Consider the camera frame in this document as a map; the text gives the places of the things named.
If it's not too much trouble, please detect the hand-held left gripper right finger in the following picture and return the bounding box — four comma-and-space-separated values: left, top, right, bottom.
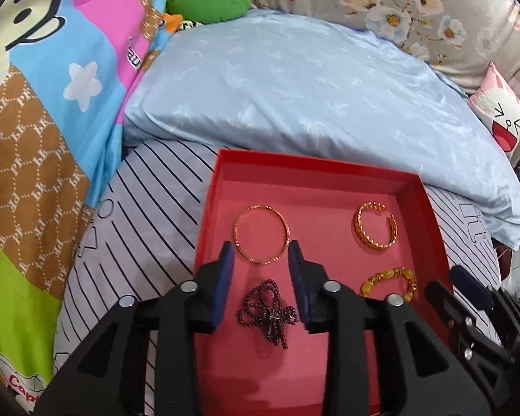
287, 243, 492, 416

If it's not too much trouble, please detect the pink rabbit cushion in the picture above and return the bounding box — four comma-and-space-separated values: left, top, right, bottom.
467, 61, 520, 161

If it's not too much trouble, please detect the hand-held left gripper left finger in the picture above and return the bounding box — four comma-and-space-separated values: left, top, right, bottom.
34, 241, 235, 416

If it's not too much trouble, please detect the colourful cartoon blanket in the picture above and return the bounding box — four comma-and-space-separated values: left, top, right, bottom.
0, 0, 183, 412

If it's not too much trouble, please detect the striped grey bed sheet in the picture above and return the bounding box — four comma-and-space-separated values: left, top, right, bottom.
54, 136, 503, 416

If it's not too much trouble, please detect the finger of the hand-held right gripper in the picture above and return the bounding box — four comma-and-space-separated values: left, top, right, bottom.
450, 265, 520, 343
424, 281, 518, 395

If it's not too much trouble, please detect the gold chain cuff bracelet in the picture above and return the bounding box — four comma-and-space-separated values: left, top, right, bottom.
352, 199, 398, 250

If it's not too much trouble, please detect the light blue pillow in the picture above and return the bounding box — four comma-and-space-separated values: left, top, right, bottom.
122, 8, 520, 252

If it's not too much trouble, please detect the red cardboard box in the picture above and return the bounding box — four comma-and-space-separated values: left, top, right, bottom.
193, 147, 458, 416

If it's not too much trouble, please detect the translucent yellow bead bracelet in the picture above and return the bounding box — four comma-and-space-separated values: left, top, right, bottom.
359, 265, 419, 303

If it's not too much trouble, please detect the dark purple bead bracelet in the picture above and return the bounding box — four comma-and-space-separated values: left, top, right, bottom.
236, 279, 299, 351

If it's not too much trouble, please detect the thin gold bangle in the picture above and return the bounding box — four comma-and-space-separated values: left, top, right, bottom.
233, 203, 291, 266

